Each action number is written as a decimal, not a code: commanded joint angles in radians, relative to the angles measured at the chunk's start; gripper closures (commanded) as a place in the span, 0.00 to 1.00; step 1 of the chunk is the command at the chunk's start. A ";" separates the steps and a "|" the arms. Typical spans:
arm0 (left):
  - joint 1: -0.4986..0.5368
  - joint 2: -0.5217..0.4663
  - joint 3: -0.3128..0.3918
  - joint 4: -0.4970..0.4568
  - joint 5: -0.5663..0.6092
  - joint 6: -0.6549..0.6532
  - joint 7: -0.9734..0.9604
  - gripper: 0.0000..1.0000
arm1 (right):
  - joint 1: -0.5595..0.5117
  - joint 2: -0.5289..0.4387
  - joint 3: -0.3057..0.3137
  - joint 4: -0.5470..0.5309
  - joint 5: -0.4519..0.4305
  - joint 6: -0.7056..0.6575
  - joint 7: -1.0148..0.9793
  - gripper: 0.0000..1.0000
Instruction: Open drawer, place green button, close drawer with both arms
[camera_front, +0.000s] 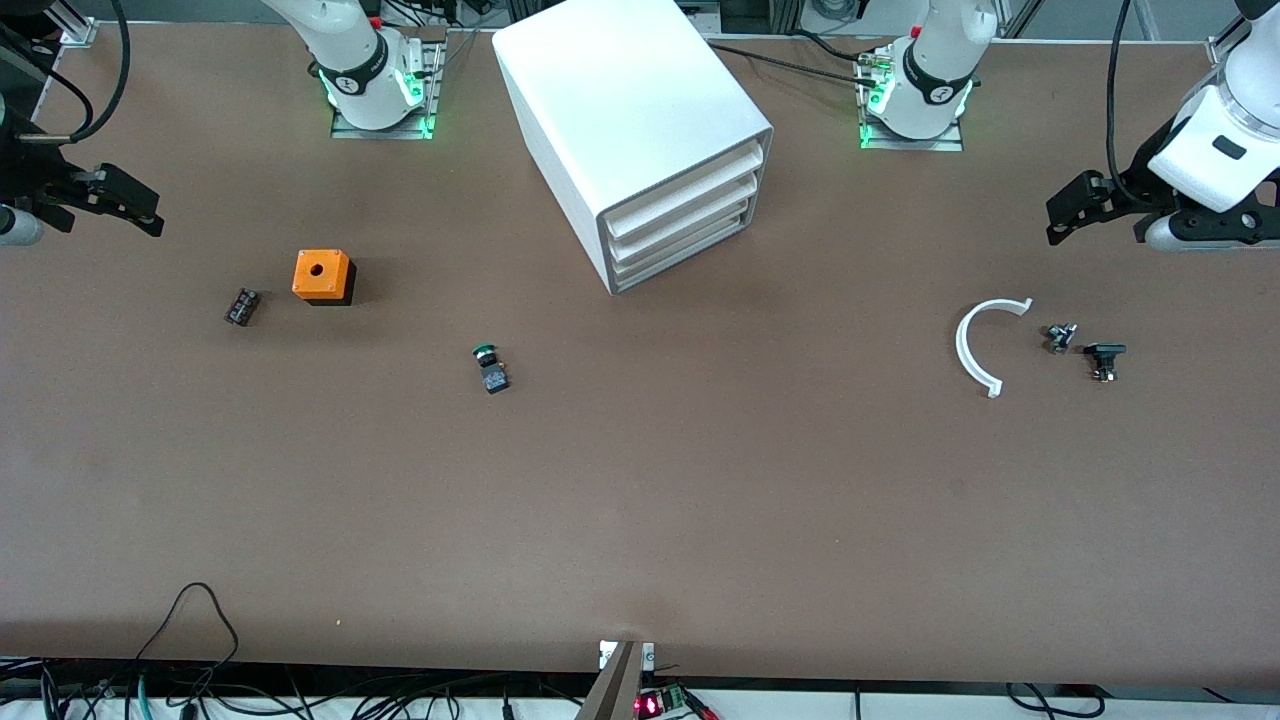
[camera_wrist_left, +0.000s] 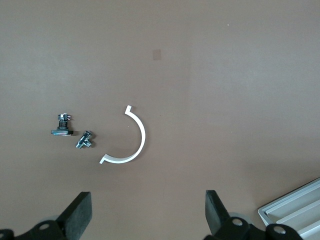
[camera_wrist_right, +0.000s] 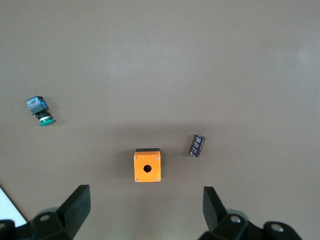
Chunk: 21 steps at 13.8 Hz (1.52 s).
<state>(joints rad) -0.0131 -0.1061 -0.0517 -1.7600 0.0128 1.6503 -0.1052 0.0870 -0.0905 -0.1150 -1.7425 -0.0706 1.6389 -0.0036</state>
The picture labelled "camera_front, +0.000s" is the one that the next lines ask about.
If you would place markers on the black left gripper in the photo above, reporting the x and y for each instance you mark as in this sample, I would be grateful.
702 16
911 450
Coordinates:
1137 188

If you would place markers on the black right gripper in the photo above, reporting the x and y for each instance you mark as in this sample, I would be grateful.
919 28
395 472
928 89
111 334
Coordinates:
28 172

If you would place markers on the white drawer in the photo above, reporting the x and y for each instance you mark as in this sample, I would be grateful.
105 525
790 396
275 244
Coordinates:
680 255
690 228
690 195

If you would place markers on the green push button switch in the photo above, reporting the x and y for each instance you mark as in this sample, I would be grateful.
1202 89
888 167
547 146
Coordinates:
492 375

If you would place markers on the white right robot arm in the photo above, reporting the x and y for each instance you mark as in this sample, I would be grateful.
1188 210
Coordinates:
340 40

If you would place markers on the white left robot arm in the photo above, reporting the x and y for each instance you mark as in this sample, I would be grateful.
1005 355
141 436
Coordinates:
940 60

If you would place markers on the white drawer cabinet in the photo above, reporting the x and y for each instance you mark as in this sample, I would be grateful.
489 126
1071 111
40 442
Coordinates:
620 90

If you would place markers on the small chrome metal fitting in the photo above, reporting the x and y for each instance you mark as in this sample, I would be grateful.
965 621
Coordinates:
1060 338

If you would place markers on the small black terminal block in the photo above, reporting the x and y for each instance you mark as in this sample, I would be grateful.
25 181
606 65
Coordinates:
242 306

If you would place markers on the orange box with hole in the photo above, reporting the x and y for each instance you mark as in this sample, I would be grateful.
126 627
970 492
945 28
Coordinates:
320 272

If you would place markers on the circuit board with red light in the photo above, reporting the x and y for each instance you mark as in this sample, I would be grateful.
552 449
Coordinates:
655 703

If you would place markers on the black switch part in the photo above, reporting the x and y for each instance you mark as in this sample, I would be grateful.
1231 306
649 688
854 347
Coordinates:
1104 350

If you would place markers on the aluminium frame profile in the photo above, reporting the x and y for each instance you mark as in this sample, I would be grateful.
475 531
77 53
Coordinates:
78 25
1225 45

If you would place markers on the white semicircular bracket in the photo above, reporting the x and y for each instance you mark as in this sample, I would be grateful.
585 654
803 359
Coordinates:
962 345

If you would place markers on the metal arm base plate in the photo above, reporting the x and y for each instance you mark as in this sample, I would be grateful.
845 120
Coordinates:
910 145
380 132

